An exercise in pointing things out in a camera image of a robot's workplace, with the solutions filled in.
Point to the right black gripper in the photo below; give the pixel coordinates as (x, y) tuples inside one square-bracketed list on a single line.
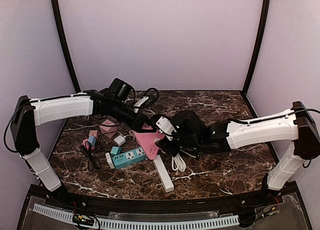
[(169, 145)]

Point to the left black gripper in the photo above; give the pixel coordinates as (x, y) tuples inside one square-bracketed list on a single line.
[(139, 121)]

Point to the pink triangular power strip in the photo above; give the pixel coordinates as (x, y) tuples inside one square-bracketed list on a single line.
[(147, 141)]

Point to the teal power strip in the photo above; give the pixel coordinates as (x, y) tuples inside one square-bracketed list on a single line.
[(129, 158)]

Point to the white power strip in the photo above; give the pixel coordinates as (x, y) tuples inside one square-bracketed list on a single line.
[(163, 174)]

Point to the white usb charger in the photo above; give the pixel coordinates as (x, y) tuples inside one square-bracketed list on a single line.
[(120, 140)]

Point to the pink cube socket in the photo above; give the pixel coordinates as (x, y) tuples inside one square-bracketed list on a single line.
[(108, 128)]

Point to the teal charger plug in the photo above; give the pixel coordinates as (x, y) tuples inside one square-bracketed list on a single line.
[(116, 150)]

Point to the light pink charger block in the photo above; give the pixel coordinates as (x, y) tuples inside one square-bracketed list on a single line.
[(92, 138)]

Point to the bright pink plug adapter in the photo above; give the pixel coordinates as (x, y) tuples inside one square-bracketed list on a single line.
[(86, 143)]

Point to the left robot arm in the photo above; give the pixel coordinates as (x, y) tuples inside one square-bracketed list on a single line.
[(31, 113)]

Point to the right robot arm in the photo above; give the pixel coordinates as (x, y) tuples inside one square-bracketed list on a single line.
[(185, 130)]

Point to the left circuit board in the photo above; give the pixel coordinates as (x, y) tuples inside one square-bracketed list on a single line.
[(82, 219)]

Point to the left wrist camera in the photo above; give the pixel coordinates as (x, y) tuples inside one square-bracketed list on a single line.
[(149, 97)]

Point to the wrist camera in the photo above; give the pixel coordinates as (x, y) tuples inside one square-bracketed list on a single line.
[(164, 126), (149, 97)]

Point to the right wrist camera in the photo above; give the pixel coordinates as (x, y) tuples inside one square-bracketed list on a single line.
[(164, 126)]

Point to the black front rail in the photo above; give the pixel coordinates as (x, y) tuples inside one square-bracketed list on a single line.
[(239, 203)]

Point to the white slotted cable duct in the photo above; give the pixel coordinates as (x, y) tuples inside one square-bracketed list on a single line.
[(139, 221)]

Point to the left black frame post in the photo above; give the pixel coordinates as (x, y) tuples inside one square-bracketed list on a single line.
[(64, 45)]

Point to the black frame post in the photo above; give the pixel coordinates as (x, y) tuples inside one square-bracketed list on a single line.
[(257, 46), (64, 45)]

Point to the right black frame post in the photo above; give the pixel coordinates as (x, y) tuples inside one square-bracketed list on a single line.
[(257, 46)]

